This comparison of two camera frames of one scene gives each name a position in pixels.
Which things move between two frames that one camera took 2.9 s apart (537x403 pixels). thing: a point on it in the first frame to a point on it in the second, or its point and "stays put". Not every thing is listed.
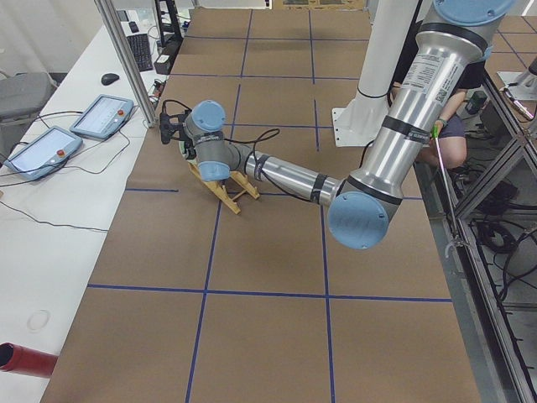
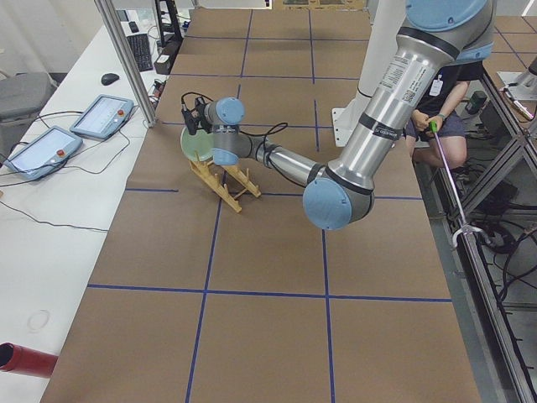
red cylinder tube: x=20 y=359 stays put
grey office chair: x=21 y=95 stays put
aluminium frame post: x=112 y=23 stays put
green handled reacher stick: x=435 y=131 to x=464 y=228
